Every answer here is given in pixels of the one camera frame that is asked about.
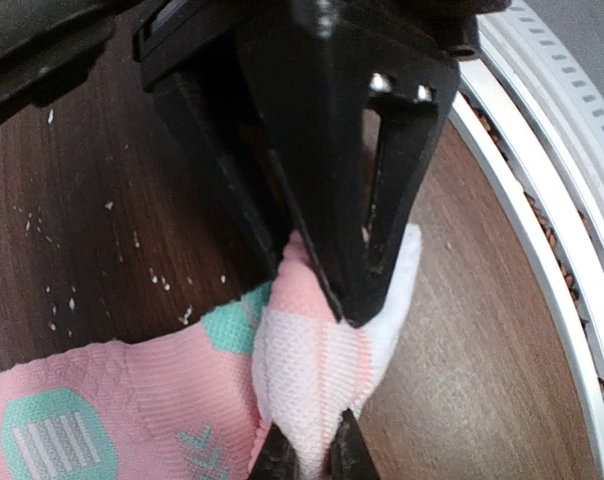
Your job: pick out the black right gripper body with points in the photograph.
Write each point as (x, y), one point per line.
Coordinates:
(48, 48)

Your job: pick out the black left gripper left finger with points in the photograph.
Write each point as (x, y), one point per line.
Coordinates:
(277, 459)

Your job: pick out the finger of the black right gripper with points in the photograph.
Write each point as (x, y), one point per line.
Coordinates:
(208, 108)
(354, 102)

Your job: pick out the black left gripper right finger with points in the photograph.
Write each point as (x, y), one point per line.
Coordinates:
(350, 458)

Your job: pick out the pink sock with teal patches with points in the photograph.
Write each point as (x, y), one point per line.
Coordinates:
(198, 403)

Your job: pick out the aluminium front rail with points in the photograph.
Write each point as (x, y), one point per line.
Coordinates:
(534, 121)

